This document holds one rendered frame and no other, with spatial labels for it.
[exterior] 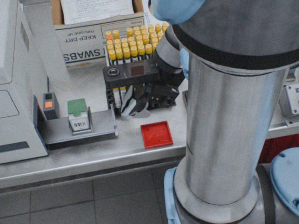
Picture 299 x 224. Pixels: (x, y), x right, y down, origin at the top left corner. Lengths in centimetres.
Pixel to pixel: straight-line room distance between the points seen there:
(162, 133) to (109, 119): 13
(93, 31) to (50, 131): 29
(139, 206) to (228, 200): 130
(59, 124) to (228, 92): 64
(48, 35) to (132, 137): 48
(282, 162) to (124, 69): 37
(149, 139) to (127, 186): 95
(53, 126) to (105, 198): 95
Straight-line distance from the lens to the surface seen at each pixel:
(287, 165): 56
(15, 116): 78
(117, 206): 177
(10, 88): 72
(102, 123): 87
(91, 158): 87
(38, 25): 126
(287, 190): 53
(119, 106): 91
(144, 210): 175
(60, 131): 88
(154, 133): 89
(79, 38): 102
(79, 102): 83
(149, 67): 75
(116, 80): 73
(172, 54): 71
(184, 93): 93
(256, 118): 33
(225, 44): 24
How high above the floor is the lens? 160
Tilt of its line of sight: 51 degrees down
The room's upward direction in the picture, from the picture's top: 4 degrees counter-clockwise
